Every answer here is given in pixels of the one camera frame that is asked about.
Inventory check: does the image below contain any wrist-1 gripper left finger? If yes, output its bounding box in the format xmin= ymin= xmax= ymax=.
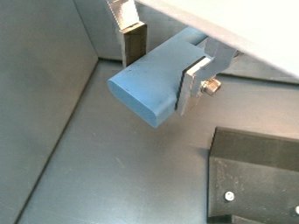
xmin=106 ymin=0 xmax=146 ymax=67

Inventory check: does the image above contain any black curved regrasp fixture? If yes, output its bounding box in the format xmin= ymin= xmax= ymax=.
xmin=206 ymin=127 xmax=299 ymax=224

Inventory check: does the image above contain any light blue square-circle object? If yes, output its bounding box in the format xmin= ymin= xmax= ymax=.
xmin=106 ymin=27 xmax=206 ymax=128

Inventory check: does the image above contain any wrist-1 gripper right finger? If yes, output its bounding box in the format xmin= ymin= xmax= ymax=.
xmin=174 ymin=38 xmax=237 ymax=116

